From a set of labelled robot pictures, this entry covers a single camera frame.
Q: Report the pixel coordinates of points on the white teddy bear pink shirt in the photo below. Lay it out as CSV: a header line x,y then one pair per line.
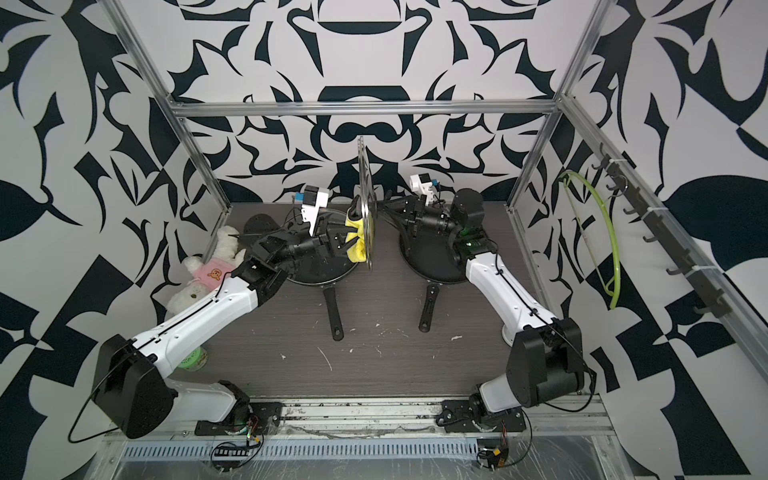
x,y
208,276

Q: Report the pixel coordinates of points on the black frying pan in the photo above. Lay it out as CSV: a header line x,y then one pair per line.
x,y
327,282
424,245

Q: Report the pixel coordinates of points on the glass pot lid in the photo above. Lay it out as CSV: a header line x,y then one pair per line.
x,y
264,224
368,200

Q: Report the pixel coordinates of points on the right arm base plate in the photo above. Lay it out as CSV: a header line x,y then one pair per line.
x,y
470,416

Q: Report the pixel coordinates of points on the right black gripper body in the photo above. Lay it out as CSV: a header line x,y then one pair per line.
x,y
428,218

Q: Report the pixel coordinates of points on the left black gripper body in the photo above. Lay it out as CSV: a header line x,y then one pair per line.
x,y
294,250

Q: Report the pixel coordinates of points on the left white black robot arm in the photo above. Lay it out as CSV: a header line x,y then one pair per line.
x,y
133,385

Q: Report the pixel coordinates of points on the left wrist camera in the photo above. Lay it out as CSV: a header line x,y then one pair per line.
x,y
312,200

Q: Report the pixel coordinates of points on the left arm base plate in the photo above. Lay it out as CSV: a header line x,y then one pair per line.
x,y
257,418

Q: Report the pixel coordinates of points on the right black frying pan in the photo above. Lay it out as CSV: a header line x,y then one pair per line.
x,y
424,245

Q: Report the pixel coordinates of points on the black wall hook rack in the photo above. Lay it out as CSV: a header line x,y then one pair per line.
x,y
688,260

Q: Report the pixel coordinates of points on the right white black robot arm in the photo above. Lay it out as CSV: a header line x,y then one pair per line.
x,y
546,360

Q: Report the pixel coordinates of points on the yellow cleaning cloth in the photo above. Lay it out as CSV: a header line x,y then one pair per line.
x,y
355,239

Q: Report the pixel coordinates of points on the left black frying pan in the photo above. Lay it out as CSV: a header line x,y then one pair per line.
x,y
327,282

